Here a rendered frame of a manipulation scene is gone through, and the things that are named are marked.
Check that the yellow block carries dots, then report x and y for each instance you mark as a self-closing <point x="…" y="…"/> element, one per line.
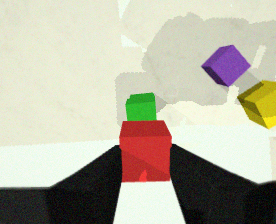
<point x="259" y="103"/>

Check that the purple cube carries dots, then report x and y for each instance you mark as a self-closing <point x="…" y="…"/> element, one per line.
<point x="226" y="65"/>

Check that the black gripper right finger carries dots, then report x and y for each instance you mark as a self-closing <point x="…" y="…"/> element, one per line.
<point x="211" y="194"/>

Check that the red block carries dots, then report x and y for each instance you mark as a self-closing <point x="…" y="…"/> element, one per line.
<point x="145" y="148"/>

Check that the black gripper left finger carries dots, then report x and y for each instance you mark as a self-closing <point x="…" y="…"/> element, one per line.
<point x="89" y="196"/>

